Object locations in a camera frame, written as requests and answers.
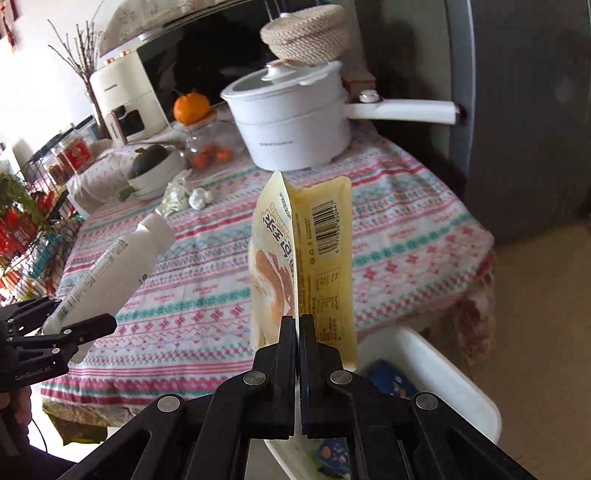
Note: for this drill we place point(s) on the mandarin with stem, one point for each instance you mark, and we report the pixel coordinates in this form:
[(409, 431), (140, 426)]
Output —
[(190, 108)]

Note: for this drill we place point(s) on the small mandarin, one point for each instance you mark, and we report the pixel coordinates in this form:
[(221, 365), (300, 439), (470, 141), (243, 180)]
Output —
[(203, 158), (223, 155)]

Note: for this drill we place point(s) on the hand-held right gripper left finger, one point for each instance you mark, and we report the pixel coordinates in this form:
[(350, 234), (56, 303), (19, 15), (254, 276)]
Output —
[(286, 369)]

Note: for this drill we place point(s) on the red packets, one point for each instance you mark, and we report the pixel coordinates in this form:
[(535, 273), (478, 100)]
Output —
[(18, 240)]

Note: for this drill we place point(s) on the glass jar with wooden lid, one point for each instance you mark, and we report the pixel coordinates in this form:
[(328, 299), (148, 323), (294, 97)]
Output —
[(207, 138)]

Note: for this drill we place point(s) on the white deep plate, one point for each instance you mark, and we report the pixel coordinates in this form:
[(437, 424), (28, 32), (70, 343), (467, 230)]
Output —
[(145, 194)]

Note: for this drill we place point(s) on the cream air fryer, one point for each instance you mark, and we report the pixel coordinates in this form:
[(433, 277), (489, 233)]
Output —
[(124, 92)]

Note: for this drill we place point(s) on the green plant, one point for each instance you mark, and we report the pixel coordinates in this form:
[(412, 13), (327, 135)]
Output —
[(21, 196)]

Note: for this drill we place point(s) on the red wall decoration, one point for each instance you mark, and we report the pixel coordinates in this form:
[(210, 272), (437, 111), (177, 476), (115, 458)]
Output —
[(7, 18)]

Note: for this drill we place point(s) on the white plastic bin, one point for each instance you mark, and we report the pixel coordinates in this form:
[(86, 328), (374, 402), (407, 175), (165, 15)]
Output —
[(443, 392)]

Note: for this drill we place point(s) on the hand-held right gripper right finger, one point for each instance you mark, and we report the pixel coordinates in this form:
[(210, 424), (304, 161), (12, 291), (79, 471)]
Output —
[(309, 369)]

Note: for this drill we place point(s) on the colourful snack packet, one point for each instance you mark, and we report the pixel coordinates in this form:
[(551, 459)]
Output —
[(330, 457)]

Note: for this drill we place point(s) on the floral microwave cover cloth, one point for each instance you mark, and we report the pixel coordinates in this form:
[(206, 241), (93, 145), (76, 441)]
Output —
[(152, 23)]

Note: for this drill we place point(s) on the white electric pot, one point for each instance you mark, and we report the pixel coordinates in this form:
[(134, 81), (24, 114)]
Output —
[(295, 134)]

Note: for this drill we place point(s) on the small green object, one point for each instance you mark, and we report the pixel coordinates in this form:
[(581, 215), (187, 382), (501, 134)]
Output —
[(125, 194)]

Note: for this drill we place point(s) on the floral table skirt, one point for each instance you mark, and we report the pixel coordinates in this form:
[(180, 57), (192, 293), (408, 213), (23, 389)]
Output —
[(475, 323)]

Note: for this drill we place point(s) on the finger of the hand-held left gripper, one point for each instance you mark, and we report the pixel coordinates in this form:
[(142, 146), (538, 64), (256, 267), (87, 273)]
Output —
[(92, 325), (32, 309)]

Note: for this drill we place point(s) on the grey refrigerator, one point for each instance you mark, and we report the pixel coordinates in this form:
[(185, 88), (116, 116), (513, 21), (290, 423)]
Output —
[(517, 115)]

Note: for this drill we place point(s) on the glass pot lid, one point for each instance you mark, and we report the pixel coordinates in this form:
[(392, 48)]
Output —
[(277, 81)]

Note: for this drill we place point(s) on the woven lidded basket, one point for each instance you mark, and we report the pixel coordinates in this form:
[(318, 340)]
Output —
[(304, 34)]

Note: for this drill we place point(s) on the white plastic bottle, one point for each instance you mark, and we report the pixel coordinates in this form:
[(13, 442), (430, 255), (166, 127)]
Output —
[(115, 272)]

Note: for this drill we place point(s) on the white bowl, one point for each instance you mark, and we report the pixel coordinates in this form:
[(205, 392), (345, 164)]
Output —
[(159, 177)]

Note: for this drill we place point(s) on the pale yellow snack pouch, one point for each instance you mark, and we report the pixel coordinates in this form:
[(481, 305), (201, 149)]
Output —
[(323, 277)]

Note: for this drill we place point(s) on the blue packet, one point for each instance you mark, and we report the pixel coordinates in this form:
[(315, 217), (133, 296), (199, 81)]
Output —
[(392, 381)]

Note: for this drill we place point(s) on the garlic bulb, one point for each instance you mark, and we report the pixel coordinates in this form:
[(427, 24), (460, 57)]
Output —
[(201, 198)]

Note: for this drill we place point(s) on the white floral cloth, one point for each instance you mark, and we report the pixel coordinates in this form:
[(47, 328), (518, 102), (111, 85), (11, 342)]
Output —
[(99, 177)]

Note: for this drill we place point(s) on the black microwave oven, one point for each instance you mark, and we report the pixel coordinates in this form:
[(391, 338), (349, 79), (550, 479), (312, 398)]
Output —
[(221, 60)]

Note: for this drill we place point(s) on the dried branches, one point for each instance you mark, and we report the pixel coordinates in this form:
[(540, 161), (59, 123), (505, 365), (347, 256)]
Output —
[(83, 60)]

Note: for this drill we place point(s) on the dark green pumpkin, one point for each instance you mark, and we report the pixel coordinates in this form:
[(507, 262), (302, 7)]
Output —
[(148, 159)]

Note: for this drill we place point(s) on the crumpled cream paper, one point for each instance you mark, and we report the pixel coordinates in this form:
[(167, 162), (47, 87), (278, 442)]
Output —
[(175, 194)]

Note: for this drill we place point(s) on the person's left hand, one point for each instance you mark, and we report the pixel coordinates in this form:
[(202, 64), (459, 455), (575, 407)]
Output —
[(21, 408)]

